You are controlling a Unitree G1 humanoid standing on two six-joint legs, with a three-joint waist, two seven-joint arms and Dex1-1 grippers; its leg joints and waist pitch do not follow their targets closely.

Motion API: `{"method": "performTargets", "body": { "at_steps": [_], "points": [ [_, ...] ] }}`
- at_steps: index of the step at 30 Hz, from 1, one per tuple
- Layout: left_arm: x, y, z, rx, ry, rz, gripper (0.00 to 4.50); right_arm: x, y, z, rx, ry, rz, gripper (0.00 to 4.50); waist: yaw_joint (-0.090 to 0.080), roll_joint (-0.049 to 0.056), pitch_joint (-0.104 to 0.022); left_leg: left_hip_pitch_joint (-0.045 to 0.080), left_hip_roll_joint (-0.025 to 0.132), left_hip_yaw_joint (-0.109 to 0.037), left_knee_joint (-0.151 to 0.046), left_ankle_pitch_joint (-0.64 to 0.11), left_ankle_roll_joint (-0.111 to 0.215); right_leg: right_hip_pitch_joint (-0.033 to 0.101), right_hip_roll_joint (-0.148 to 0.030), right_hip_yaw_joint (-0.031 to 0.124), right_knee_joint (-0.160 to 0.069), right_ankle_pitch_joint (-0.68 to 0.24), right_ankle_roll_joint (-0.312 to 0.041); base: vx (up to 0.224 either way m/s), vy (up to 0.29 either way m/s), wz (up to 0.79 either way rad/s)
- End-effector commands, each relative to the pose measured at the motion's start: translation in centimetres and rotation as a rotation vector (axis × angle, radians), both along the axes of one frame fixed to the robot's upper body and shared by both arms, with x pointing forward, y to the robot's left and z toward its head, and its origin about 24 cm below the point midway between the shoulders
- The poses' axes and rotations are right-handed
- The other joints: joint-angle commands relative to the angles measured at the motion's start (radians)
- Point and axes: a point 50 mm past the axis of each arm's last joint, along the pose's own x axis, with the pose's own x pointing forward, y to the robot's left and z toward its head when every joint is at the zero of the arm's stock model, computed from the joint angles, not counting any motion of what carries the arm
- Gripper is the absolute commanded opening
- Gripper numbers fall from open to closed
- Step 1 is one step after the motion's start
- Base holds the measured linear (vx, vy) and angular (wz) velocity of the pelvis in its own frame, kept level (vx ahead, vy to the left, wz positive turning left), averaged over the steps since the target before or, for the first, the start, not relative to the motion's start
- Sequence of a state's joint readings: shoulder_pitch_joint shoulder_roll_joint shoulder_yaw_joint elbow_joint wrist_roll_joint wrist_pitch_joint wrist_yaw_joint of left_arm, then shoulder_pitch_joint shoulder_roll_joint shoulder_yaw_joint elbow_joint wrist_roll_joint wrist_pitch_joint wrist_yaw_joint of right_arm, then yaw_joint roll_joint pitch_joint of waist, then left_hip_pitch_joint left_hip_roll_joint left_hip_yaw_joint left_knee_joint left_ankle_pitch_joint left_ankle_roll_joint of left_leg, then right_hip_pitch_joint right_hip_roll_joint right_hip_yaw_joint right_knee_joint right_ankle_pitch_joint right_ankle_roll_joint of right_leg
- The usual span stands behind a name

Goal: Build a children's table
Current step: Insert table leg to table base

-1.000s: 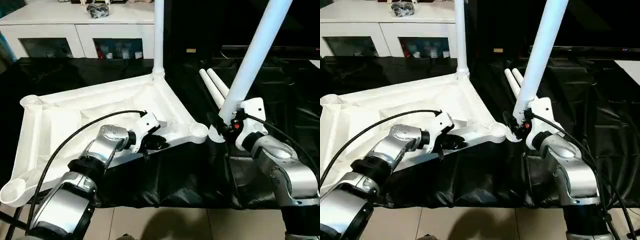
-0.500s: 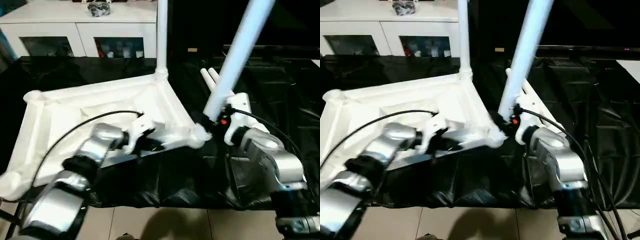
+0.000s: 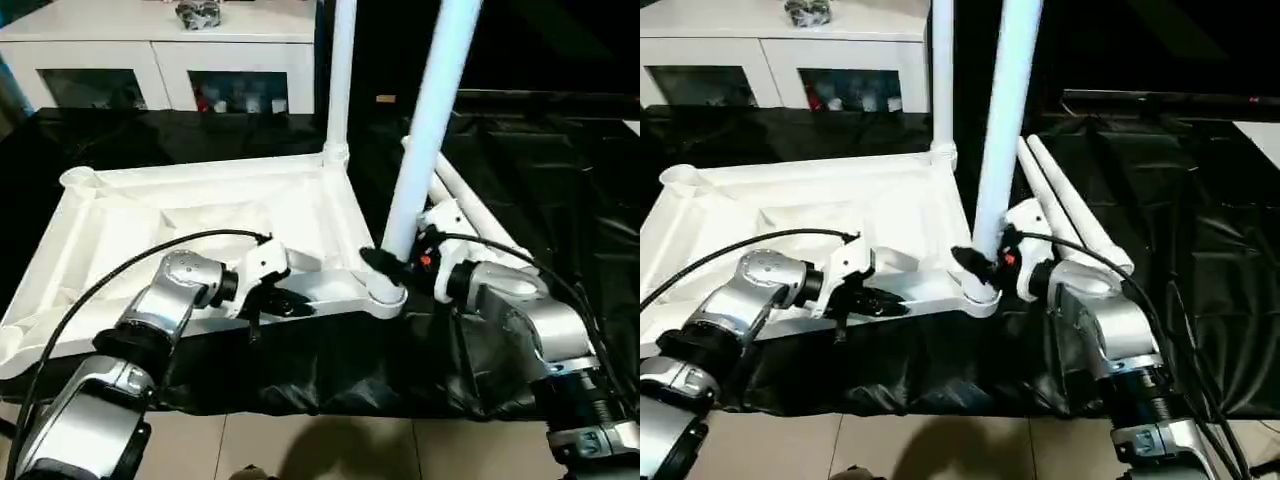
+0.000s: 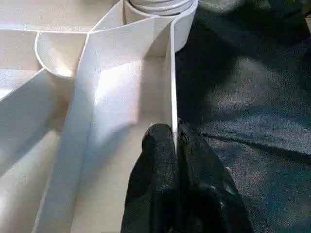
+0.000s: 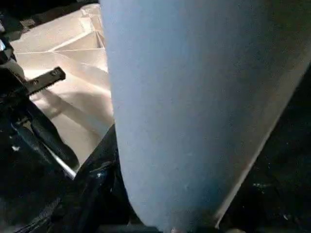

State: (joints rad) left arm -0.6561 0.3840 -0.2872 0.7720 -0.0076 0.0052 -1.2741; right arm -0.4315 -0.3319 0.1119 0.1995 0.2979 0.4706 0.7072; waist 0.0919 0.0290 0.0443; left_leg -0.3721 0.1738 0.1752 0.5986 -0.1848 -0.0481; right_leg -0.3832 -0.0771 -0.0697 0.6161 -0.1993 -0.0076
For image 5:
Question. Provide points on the black work mat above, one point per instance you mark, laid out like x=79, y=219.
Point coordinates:
x=294, y=141

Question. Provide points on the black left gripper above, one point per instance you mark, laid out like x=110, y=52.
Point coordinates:
x=14, y=97

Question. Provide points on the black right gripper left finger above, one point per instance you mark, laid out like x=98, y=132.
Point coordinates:
x=92, y=194

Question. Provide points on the white plastic table leg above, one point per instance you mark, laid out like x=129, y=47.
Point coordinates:
x=194, y=97

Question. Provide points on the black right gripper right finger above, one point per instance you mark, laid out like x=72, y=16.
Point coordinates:
x=272, y=208

